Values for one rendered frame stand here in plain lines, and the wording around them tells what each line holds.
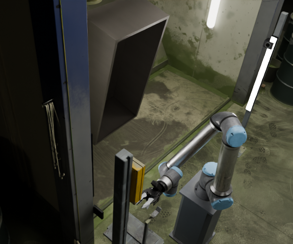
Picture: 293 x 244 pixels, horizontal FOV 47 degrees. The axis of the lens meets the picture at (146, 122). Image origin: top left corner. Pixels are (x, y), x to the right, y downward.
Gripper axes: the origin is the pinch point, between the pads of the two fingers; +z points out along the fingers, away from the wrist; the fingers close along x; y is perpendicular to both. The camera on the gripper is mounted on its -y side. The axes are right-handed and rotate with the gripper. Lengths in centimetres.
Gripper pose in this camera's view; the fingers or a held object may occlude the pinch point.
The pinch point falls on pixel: (140, 204)
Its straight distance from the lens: 197.8
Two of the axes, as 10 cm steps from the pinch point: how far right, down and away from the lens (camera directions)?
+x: -7.6, -4.7, 4.4
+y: -0.8, 7.5, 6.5
